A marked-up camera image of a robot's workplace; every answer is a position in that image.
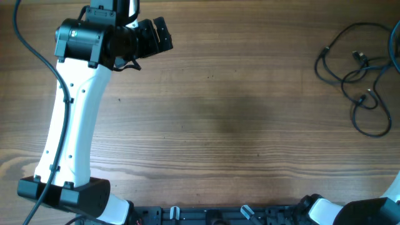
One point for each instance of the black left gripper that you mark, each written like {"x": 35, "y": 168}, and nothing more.
{"x": 152, "y": 45}

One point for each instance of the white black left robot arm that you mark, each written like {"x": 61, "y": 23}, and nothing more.
{"x": 106, "y": 37}

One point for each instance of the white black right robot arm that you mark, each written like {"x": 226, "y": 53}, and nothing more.
{"x": 381, "y": 211}

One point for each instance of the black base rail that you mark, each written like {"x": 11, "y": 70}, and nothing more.
{"x": 270, "y": 215}

